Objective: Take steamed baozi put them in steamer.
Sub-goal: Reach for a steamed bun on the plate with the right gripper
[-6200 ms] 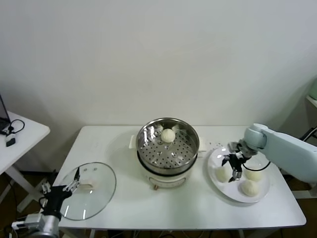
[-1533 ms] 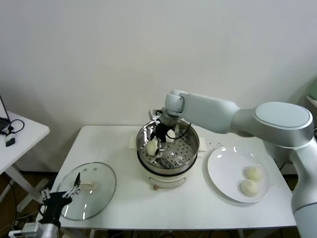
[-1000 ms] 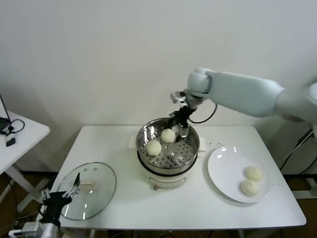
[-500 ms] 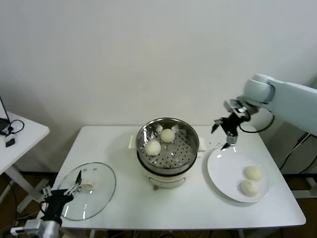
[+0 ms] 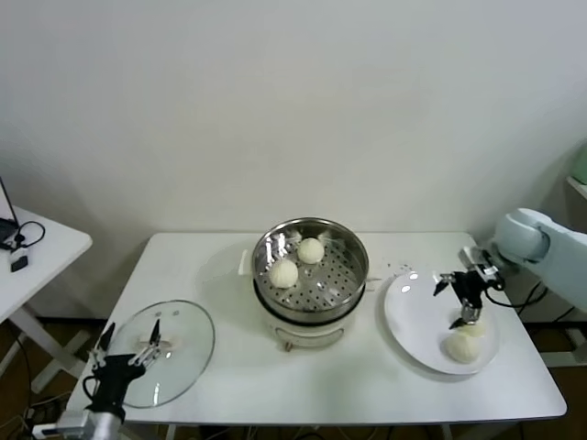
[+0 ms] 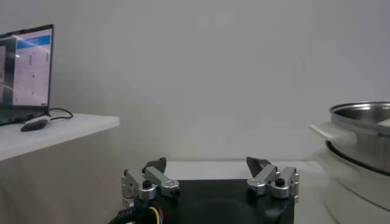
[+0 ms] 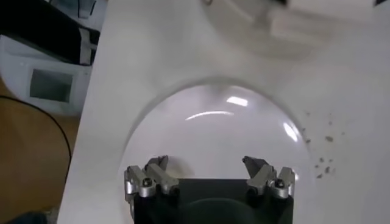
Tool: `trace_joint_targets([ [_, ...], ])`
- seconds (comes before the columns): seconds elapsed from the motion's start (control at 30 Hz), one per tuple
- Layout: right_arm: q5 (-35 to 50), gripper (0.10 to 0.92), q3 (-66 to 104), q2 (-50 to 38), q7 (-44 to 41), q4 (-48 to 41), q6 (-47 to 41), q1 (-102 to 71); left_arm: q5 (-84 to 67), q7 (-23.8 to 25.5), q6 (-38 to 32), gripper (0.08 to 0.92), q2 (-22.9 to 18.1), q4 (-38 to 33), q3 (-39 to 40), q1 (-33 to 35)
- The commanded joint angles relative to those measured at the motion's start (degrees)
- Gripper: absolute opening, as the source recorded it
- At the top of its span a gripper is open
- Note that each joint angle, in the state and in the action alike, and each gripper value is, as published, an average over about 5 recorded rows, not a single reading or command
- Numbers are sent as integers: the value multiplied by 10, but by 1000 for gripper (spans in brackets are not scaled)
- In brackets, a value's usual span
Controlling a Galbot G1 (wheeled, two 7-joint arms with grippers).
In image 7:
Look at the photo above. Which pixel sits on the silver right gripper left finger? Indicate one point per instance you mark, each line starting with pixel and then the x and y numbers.
pixel 152 179

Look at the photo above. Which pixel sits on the white housing with grey panel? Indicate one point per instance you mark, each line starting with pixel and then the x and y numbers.
pixel 18 85

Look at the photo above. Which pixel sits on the black bulky object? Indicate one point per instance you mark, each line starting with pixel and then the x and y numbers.
pixel 39 33

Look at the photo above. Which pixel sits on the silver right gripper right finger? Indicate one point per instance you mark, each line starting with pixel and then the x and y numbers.
pixel 268 178

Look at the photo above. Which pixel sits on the white round plate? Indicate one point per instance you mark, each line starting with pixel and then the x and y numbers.
pixel 213 137

